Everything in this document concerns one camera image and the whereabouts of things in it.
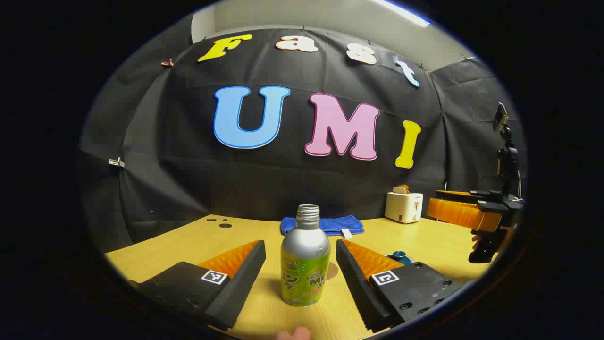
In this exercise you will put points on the blue folded towel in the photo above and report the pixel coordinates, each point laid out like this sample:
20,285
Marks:
332,224

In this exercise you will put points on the orange cloth clip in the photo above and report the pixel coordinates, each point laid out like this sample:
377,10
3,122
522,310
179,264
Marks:
167,63

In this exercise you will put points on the silver green water bottle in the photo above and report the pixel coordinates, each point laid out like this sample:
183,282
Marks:
305,245

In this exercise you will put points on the bread slice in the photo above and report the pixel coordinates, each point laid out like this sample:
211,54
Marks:
401,189

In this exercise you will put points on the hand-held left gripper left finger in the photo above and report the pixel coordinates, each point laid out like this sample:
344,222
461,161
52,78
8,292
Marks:
238,283

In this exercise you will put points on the round brown coaster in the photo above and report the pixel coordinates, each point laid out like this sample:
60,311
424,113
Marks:
333,270

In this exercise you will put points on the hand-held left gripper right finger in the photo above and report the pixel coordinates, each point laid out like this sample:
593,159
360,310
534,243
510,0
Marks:
361,288

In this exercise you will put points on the black backdrop cloth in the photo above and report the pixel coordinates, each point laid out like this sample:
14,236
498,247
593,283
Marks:
283,182

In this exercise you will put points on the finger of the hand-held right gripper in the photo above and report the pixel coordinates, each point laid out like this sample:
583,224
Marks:
457,213
460,195

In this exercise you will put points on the white cloth clip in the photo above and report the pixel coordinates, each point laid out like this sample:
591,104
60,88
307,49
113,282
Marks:
116,163

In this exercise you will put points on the white toaster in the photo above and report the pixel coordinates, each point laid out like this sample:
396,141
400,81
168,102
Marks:
401,205

